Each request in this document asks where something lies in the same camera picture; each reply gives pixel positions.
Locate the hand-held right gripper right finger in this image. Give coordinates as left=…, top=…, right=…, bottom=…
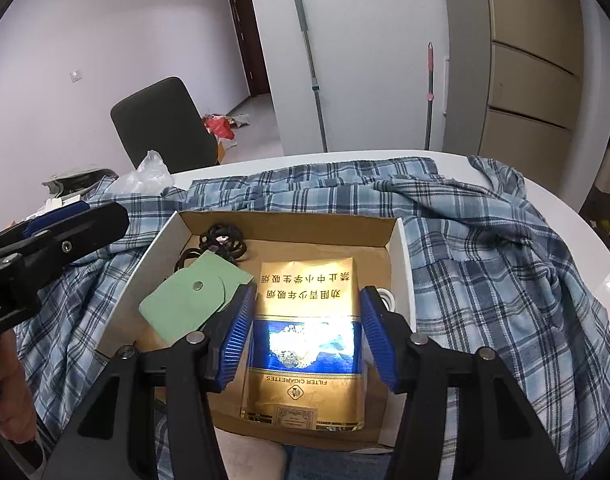
left=359, top=285, right=569, bottom=480

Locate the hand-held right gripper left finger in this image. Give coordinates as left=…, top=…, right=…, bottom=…
left=42, top=284, right=257, bottom=480

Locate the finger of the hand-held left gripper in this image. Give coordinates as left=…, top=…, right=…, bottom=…
left=0, top=203, right=92, bottom=257
left=0, top=202, right=130, bottom=282

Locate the green snap pouch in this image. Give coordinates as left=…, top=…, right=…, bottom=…
left=138, top=251, right=255, bottom=346

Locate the gold blue cigarette carton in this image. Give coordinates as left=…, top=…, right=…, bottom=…
left=238, top=254, right=369, bottom=434

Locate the thin black hair tie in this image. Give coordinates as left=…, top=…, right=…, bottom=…
left=174, top=247, right=202, bottom=271

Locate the cardboard box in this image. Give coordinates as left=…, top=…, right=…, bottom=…
left=95, top=209, right=417, bottom=454

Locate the person's left hand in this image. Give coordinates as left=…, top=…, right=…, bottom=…
left=0, top=332, right=38, bottom=444

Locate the white tape roll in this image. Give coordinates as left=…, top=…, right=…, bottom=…
left=374, top=287, right=399, bottom=311

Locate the clear plastic bag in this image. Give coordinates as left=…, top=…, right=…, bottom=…
left=107, top=149, right=174, bottom=196

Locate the blue plaid shirt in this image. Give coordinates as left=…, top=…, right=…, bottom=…
left=14, top=154, right=610, bottom=480

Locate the black office chair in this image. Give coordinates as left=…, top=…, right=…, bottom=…
left=109, top=76, right=220, bottom=174

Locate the blue denim cloth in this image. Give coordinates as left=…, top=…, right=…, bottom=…
left=284, top=443, right=402, bottom=480

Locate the red plastic bag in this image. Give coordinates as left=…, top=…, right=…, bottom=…
left=200, top=113, right=236, bottom=141

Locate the dark brown door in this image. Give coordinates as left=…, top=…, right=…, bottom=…
left=225, top=0, right=274, bottom=99

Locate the grey green mop pole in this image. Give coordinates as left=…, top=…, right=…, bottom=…
left=292, top=0, right=329, bottom=154

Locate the gold refrigerator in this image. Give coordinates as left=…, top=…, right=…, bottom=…
left=477, top=0, right=586, bottom=176

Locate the pink broom handle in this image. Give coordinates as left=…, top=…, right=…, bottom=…
left=423, top=42, right=435, bottom=151

